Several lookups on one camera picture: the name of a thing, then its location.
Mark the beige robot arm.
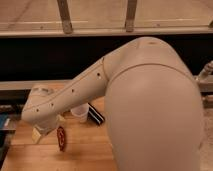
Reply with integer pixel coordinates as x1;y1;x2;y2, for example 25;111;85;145
22;37;204;171

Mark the left metal post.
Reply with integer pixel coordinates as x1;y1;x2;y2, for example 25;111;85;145
57;0;73;34

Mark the black striped box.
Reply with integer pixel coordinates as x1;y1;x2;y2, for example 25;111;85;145
88;105;105;125

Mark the dark red pepper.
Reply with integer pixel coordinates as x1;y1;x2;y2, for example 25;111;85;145
57;126;66;151

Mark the metal post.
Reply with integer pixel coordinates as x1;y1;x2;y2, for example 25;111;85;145
125;0;137;32
57;0;73;34

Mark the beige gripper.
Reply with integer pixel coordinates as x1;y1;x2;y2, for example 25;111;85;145
32;126;52;144

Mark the white ceramic cup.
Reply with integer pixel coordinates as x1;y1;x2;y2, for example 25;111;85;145
71;103;89;123

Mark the right metal post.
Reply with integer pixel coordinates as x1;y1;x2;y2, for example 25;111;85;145
125;0;137;32

